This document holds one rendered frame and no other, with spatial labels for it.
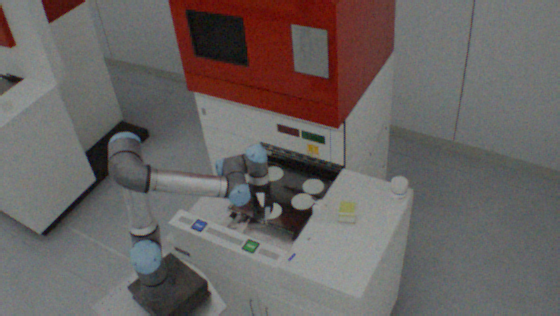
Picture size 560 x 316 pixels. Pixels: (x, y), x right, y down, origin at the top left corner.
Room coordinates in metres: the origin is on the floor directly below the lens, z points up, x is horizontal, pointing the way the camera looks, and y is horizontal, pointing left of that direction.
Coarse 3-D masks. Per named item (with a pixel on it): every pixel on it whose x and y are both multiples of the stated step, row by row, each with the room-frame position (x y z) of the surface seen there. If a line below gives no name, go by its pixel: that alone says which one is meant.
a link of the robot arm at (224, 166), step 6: (234, 156) 1.40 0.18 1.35; (240, 156) 1.39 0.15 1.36; (216, 162) 1.37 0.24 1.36; (222, 162) 1.37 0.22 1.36; (228, 162) 1.37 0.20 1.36; (234, 162) 1.36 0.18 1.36; (240, 162) 1.37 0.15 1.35; (216, 168) 1.35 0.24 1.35; (222, 168) 1.35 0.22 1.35; (228, 168) 1.33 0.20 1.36; (234, 168) 1.33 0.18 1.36; (240, 168) 1.34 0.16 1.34; (246, 168) 1.36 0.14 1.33; (222, 174) 1.34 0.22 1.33
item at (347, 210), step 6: (342, 204) 1.40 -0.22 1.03; (348, 204) 1.40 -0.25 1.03; (354, 204) 1.39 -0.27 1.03; (342, 210) 1.37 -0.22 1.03; (348, 210) 1.37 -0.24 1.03; (354, 210) 1.36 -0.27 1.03; (342, 216) 1.35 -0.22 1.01; (348, 216) 1.35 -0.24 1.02; (354, 216) 1.34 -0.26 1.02; (342, 222) 1.35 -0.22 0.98; (348, 222) 1.35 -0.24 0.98; (354, 222) 1.34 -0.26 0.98
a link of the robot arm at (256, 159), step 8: (256, 144) 1.43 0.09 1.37; (248, 152) 1.39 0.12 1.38; (256, 152) 1.38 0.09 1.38; (264, 152) 1.39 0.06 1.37; (248, 160) 1.37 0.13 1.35; (256, 160) 1.37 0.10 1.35; (264, 160) 1.38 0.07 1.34; (248, 168) 1.36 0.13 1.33; (256, 168) 1.36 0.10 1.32; (264, 168) 1.37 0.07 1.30; (256, 176) 1.36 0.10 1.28; (264, 176) 1.37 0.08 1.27
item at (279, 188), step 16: (288, 176) 1.75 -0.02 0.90; (304, 176) 1.73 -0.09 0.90; (272, 192) 1.65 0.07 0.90; (288, 192) 1.64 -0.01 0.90; (304, 192) 1.63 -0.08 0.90; (320, 192) 1.61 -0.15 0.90; (240, 208) 1.57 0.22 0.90; (288, 208) 1.54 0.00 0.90; (272, 224) 1.46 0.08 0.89; (288, 224) 1.44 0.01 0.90
